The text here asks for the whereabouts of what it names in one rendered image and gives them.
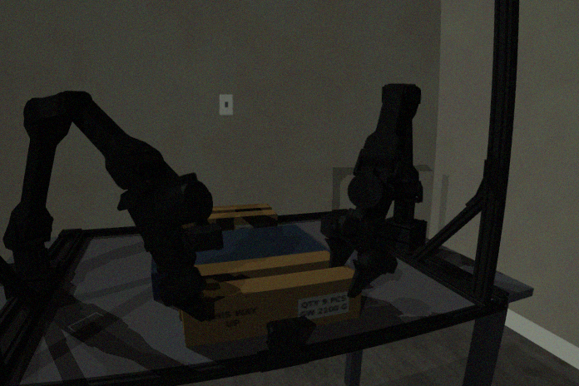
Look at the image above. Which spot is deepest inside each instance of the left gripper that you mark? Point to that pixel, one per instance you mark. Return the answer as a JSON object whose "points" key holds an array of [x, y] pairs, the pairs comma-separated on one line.
{"points": [[182, 286]]}

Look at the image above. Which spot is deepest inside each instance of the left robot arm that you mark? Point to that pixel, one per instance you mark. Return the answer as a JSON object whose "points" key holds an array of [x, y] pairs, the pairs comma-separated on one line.
{"points": [[153, 202]]}

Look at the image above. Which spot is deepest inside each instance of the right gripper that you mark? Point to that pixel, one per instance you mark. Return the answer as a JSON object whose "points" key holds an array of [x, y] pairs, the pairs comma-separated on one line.
{"points": [[373, 258]]}

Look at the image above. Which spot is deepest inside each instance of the brown cardboard carton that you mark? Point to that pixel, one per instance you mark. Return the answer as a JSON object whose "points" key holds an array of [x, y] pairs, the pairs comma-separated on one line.
{"points": [[241, 309], [239, 208], [262, 267], [244, 219]]}

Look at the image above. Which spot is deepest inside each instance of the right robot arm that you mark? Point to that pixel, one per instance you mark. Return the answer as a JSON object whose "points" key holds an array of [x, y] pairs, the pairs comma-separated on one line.
{"points": [[382, 149]]}

